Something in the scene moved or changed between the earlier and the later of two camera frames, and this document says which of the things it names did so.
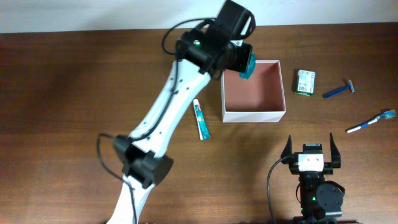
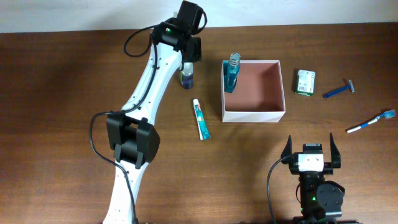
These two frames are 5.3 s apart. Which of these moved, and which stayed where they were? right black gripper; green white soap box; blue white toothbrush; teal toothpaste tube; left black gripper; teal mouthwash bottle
Moved: left black gripper; teal mouthwash bottle
Stayed: right black gripper; green white soap box; teal toothpaste tube; blue white toothbrush
